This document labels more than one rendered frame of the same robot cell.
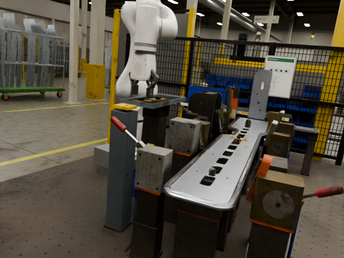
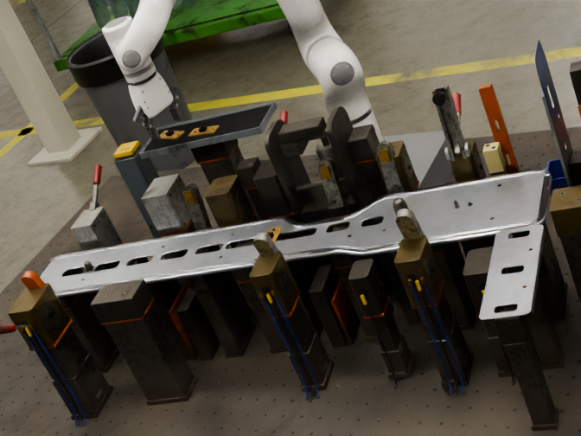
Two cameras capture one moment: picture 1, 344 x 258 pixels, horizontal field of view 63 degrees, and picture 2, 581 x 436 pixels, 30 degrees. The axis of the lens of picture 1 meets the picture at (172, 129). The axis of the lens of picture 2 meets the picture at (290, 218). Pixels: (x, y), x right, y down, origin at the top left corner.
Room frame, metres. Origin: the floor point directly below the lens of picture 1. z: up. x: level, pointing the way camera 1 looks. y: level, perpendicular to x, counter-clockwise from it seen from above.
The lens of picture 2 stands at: (1.66, -2.58, 2.23)
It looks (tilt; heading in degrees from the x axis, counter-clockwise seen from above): 28 degrees down; 98
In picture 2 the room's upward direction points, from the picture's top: 24 degrees counter-clockwise
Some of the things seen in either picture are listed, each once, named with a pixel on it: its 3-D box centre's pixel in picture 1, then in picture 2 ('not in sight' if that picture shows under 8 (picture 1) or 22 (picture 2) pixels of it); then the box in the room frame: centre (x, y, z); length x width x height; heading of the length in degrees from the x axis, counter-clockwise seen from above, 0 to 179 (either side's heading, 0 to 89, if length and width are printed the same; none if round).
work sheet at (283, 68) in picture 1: (277, 77); not in sight; (2.20, -0.77, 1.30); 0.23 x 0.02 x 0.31; 69
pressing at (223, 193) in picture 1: (239, 141); (263, 242); (1.26, -0.32, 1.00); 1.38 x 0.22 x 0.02; 159
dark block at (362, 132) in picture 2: not in sight; (387, 203); (1.57, -0.20, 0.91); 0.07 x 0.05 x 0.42; 69
